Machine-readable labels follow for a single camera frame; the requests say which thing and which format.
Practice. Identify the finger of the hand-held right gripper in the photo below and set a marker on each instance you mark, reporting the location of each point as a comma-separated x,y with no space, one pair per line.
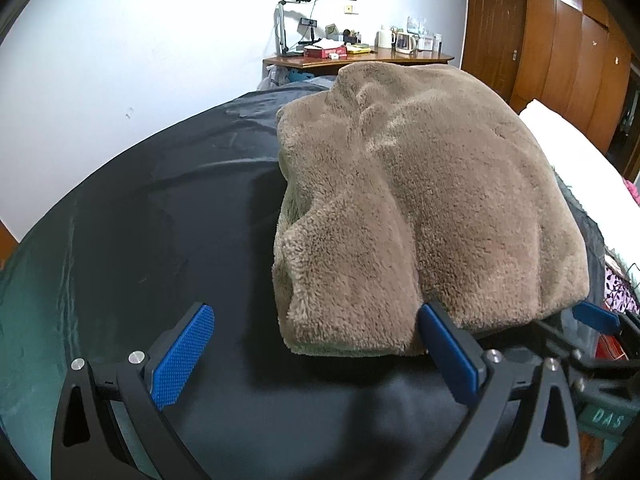
595,316

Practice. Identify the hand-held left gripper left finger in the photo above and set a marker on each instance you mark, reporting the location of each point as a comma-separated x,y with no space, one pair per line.
182,355

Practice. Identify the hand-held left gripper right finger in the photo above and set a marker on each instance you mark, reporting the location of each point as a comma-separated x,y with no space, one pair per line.
447,355

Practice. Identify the brown fleece sweater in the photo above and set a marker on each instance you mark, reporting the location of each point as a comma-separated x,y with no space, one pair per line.
425,200

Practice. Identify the pink floral cloth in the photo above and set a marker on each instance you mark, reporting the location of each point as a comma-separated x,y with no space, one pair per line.
622,287

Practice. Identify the black bed sheet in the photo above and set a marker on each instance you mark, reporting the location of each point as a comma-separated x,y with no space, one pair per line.
150,220

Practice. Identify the white pillow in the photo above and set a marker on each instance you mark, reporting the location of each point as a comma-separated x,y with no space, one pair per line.
580,145

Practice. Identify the wooden wardrobe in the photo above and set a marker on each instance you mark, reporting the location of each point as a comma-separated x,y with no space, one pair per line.
550,35

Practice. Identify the clear plastic bag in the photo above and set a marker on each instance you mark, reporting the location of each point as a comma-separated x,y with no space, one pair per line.
275,77

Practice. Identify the blue bag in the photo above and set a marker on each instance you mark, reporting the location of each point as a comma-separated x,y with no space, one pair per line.
301,76

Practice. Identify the wooden desk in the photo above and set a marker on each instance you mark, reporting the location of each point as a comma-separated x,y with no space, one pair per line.
360,59

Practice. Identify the white box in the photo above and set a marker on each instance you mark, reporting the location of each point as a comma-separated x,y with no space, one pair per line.
431,42

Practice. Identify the white kettle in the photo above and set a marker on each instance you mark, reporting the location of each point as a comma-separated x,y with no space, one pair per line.
404,43

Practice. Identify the yellow packet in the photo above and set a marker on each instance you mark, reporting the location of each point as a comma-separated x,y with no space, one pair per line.
359,50

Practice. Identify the white bottle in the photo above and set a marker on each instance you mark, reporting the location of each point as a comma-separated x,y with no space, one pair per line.
383,37

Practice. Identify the red box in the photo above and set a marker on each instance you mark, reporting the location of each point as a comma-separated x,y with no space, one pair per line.
325,52

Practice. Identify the glass vase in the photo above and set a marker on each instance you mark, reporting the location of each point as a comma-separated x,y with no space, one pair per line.
417,26

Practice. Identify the grey desk lamp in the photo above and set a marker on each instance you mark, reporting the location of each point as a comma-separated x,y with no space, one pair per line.
282,25

